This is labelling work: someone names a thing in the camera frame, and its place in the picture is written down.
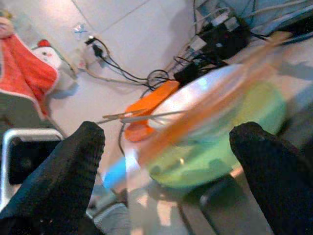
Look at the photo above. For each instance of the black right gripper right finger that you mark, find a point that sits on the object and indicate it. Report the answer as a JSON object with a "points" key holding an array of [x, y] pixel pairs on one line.
{"points": [[274, 176]]}

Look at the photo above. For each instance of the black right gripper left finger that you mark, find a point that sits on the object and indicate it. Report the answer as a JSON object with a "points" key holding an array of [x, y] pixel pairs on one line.
{"points": [[56, 176]]}

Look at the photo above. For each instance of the silver framed black device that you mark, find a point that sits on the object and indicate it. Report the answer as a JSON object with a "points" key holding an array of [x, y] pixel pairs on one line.
{"points": [[24, 156]]}

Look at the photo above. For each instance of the light green plate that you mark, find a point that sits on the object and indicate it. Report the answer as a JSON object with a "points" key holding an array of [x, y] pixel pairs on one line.
{"points": [[220, 151]]}

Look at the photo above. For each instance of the wooden chopstick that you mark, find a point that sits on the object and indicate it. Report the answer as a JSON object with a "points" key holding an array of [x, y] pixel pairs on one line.
{"points": [[207, 107]]}

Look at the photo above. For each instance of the red towel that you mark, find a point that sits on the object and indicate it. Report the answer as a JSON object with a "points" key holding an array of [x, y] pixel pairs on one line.
{"points": [[22, 73]]}

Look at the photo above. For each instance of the white bowl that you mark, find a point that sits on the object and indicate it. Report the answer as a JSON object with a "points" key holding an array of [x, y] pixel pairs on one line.
{"points": [[200, 93]]}

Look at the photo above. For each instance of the thin steel utensil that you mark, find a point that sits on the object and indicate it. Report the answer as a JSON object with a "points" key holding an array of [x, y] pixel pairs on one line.
{"points": [[151, 117]]}

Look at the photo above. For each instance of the orange plate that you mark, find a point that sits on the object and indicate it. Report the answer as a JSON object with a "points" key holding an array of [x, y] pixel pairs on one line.
{"points": [[151, 100]]}

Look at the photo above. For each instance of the white snowman toy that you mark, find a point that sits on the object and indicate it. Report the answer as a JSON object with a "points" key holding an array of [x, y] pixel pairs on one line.
{"points": [[47, 52]]}

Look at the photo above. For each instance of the small black adapter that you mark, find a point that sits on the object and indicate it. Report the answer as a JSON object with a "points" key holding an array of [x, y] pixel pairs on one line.
{"points": [[188, 72]]}

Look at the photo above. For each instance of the black power brick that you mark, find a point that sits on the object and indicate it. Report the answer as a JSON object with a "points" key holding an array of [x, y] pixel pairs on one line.
{"points": [[227, 39]]}

